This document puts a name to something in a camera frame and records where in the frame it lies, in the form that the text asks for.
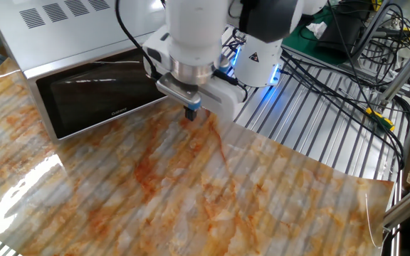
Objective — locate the white Franka Hand gripper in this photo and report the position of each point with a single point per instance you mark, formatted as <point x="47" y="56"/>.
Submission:
<point x="226" y="97"/>

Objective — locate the microwave door with black window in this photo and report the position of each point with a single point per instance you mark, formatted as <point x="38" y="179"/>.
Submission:
<point x="94" y="96"/>

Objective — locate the silver Galanz microwave oven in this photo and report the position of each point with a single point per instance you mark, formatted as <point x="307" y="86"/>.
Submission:
<point x="66" y="35"/>

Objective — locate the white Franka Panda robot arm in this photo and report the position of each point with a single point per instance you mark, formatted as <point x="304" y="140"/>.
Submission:
<point x="194" y="21"/>

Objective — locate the orange marble pattern glossy sheet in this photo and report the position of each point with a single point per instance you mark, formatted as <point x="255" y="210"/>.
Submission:
<point x="190" y="185"/>

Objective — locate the green cutting mat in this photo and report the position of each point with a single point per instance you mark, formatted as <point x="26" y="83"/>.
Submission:
<point x="297" y="42"/>

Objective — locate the crumpled white tissue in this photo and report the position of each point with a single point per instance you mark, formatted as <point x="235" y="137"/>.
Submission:
<point x="317" y="29"/>

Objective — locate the black box device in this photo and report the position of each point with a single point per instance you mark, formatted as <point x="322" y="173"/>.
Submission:
<point x="340" y="35"/>

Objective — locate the grey metal stand leg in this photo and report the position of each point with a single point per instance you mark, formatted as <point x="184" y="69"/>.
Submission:
<point x="372" y="32"/>

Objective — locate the silver wrist camera with blue ends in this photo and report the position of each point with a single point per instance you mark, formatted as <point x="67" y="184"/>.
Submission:
<point x="178" y="89"/>

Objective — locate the slanted aluminium profile post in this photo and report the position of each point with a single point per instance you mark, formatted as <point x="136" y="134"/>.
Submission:
<point x="408" y="71"/>

